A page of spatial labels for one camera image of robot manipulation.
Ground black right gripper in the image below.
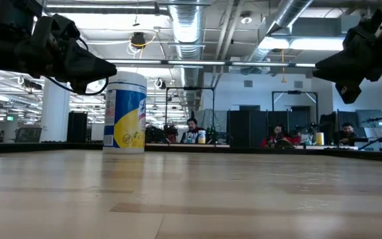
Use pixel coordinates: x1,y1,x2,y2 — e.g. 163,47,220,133
312,3,382,105

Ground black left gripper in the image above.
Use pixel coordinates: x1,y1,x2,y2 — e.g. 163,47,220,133
0,13,118,96

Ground white round pillar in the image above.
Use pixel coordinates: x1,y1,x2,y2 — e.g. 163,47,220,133
40,78,72,143

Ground black tall cabinet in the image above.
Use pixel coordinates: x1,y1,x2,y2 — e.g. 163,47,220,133
66,111,88,143

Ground disinfecting wipes canister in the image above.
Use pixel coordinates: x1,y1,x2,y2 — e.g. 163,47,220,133
102,70,148,155

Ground dark background monitor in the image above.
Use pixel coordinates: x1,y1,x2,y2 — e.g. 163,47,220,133
14,127,42,143

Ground background robot arms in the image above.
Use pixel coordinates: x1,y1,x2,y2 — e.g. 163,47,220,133
146,122,178,143

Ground black partition panels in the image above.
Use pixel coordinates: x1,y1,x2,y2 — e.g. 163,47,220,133
227,109,311,149

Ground overhead rig crossbar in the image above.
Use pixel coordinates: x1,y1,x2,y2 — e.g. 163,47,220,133
106,58,318,69

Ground grey draped cloth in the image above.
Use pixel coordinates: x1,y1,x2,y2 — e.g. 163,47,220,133
196,109,228,132

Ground black gantry frame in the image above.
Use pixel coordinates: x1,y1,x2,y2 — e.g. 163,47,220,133
271,89,320,133
165,86,216,129

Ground yellow hanging cord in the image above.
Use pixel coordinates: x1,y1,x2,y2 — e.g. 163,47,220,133
280,49,287,84

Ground black overhead camera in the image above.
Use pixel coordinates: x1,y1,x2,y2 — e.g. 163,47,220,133
130,31,147,50

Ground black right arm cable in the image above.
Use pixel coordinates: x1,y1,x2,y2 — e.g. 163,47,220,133
358,129,382,151

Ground black aluminium table frame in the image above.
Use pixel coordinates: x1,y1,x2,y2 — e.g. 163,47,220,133
0,141,382,163

